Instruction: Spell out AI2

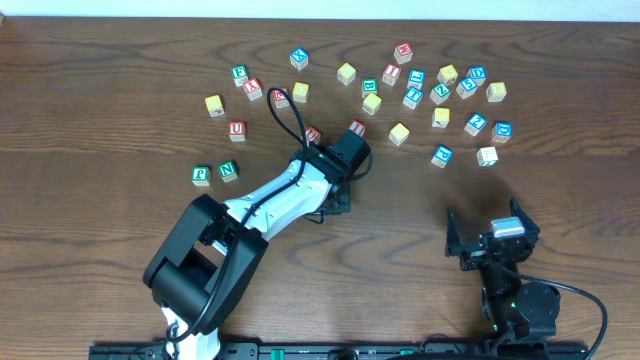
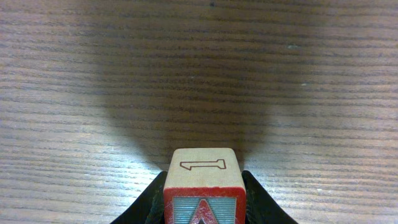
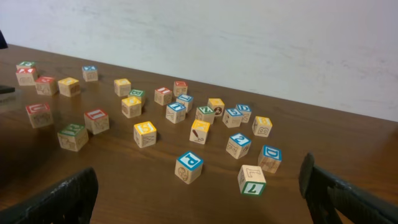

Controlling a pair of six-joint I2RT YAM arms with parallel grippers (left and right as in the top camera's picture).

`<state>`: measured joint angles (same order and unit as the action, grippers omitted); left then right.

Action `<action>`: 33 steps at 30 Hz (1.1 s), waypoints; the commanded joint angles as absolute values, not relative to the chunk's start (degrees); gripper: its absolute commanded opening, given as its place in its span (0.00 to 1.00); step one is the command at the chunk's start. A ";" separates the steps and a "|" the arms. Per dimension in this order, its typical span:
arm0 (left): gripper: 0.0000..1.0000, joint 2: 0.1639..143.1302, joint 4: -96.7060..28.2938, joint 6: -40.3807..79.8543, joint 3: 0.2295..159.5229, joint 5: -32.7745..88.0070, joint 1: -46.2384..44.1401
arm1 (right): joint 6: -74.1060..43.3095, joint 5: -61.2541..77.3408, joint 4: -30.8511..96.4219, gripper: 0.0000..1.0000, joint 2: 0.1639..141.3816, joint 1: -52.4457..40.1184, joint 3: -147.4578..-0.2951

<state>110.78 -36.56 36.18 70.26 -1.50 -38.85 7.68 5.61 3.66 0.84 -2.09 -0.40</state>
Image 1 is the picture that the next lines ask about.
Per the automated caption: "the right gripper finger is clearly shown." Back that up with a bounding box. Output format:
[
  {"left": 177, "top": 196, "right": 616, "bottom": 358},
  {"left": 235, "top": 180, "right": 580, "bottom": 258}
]
[
  {"left": 445, "top": 208, "right": 462, "bottom": 257},
  {"left": 509, "top": 197, "right": 539, "bottom": 235}
]

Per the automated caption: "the red i block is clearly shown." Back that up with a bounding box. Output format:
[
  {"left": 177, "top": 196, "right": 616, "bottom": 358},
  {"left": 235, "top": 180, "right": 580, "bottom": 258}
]
[
  {"left": 348, "top": 119, "right": 366, "bottom": 137},
  {"left": 382, "top": 64, "right": 401, "bottom": 86}
]

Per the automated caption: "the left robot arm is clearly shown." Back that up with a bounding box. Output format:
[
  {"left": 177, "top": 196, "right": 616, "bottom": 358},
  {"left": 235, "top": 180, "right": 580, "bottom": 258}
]
[{"left": 143, "top": 130, "right": 371, "bottom": 359}]

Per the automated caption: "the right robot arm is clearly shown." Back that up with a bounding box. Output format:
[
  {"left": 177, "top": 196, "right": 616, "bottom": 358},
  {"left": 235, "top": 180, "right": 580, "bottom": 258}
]
[{"left": 445, "top": 199, "right": 561, "bottom": 359}]

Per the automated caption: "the red U block centre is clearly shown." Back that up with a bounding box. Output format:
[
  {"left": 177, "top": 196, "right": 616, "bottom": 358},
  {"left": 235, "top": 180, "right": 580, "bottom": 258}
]
[{"left": 305, "top": 126, "right": 322, "bottom": 144}]

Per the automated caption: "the red u block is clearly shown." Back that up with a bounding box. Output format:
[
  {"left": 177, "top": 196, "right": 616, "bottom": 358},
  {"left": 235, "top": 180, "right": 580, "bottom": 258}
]
[
  {"left": 305, "top": 126, "right": 322, "bottom": 144},
  {"left": 229, "top": 122, "right": 247, "bottom": 142}
]

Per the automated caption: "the yellow block centre right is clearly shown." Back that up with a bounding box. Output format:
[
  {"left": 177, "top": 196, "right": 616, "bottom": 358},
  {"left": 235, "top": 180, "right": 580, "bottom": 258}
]
[{"left": 389, "top": 123, "right": 410, "bottom": 146}]

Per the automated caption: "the yellow block below B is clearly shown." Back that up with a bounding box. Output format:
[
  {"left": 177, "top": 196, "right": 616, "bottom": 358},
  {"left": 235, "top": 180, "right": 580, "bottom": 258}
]
[{"left": 362, "top": 93, "right": 382, "bottom": 115}]

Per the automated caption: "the yellow block beside E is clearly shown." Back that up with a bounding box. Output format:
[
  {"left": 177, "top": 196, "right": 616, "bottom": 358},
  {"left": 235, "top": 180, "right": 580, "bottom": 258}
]
[{"left": 292, "top": 82, "right": 310, "bottom": 103}]

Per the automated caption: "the red E block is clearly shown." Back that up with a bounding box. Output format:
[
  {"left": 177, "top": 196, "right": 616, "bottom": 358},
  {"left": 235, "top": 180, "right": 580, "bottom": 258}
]
[{"left": 273, "top": 88, "right": 290, "bottom": 108}]

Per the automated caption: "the plain wood 7 block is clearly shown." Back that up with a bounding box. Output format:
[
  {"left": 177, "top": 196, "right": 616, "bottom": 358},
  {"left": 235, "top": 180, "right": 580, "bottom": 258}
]
[{"left": 476, "top": 146, "right": 498, "bottom": 167}]

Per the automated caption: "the green B block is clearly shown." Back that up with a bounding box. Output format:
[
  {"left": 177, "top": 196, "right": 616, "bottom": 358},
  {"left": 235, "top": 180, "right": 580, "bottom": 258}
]
[{"left": 361, "top": 78, "right": 378, "bottom": 98}]

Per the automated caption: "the yellow block top centre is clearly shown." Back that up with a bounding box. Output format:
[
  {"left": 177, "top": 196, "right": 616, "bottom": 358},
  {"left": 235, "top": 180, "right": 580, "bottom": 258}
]
[{"left": 337, "top": 62, "right": 357, "bottom": 86}]

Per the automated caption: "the blue P block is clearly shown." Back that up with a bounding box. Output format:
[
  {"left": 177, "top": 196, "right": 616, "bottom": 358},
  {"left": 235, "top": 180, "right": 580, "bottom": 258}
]
[{"left": 431, "top": 145, "right": 453, "bottom": 168}]

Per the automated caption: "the blue D block lower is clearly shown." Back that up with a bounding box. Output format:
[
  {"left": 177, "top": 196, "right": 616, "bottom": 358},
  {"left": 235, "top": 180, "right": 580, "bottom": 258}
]
[{"left": 491, "top": 122, "right": 513, "bottom": 143}]

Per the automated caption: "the blue d block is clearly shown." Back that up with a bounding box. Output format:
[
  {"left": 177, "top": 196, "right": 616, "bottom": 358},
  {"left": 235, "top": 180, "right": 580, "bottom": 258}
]
[
  {"left": 491, "top": 122, "right": 513, "bottom": 143},
  {"left": 466, "top": 66, "right": 487, "bottom": 87}
]

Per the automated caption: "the blue T block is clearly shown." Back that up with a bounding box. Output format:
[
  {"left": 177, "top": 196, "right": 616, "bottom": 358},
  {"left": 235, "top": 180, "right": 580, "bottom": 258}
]
[{"left": 403, "top": 87, "right": 424, "bottom": 110}]

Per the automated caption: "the red U block left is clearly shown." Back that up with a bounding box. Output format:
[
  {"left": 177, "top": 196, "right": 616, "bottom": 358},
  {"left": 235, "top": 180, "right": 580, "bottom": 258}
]
[{"left": 229, "top": 122, "right": 247, "bottom": 142}]

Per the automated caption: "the green N block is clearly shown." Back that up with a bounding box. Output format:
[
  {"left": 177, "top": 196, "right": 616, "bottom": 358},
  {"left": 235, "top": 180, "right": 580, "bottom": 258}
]
[{"left": 217, "top": 160, "right": 238, "bottom": 183}]

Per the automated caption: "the blue X block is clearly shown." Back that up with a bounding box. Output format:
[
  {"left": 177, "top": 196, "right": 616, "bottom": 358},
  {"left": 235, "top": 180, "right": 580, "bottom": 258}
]
[{"left": 289, "top": 48, "right": 309, "bottom": 71}]

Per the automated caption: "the red Y block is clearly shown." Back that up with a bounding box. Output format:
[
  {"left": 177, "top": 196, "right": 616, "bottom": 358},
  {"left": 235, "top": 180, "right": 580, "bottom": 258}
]
[{"left": 242, "top": 78, "right": 263, "bottom": 101}]

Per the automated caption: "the yellow hammer block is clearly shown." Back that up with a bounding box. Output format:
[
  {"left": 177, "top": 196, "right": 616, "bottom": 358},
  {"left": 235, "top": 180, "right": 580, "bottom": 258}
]
[{"left": 432, "top": 107, "right": 450, "bottom": 128}]

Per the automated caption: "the blue 2 block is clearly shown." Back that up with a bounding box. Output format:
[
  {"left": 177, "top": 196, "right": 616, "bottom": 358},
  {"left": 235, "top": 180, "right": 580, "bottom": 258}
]
[{"left": 464, "top": 113, "right": 488, "bottom": 136}]

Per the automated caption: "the blue L block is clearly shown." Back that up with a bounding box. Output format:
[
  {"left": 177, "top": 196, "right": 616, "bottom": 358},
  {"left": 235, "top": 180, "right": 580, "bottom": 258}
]
[{"left": 407, "top": 69, "right": 426, "bottom": 90}]

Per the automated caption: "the green Z block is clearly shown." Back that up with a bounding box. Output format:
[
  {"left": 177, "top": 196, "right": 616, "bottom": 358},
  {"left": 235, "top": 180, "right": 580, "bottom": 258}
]
[{"left": 430, "top": 83, "right": 451, "bottom": 105}]

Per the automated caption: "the red W block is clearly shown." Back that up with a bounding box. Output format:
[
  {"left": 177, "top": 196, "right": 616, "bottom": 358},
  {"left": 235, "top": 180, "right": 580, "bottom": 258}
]
[{"left": 394, "top": 42, "right": 414, "bottom": 65}]

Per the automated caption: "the green F block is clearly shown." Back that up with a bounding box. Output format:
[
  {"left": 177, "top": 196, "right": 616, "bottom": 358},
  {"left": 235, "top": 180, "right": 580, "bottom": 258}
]
[{"left": 231, "top": 65, "right": 249, "bottom": 87}]

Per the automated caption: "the yellow block far left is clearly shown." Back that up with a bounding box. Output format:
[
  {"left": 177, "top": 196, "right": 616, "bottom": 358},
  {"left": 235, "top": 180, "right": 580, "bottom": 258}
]
[{"left": 205, "top": 95, "right": 225, "bottom": 117}]

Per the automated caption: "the green J block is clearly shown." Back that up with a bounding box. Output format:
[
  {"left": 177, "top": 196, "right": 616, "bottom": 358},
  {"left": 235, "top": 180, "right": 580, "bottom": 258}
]
[{"left": 191, "top": 166, "right": 211, "bottom": 187}]

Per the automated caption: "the yellow B block right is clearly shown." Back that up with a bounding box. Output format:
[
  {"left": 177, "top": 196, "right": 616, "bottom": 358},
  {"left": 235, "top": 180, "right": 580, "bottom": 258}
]
[{"left": 486, "top": 82, "right": 507, "bottom": 103}]

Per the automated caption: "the yellow O block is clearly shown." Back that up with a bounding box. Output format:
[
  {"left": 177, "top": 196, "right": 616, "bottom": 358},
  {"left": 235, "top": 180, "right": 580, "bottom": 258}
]
[{"left": 437, "top": 64, "right": 458, "bottom": 86}]

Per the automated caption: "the blue 5 block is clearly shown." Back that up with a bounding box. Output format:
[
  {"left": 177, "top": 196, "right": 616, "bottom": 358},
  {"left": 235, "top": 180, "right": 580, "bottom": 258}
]
[{"left": 456, "top": 78, "right": 478, "bottom": 99}]

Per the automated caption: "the blue D block upper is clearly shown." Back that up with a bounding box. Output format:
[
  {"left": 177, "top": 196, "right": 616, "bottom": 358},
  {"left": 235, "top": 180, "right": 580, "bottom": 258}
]
[{"left": 466, "top": 66, "right": 487, "bottom": 87}]

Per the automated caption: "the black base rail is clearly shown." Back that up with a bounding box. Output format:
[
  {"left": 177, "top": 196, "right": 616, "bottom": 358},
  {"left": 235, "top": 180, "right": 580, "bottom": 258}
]
[{"left": 88, "top": 338, "right": 588, "bottom": 360}]

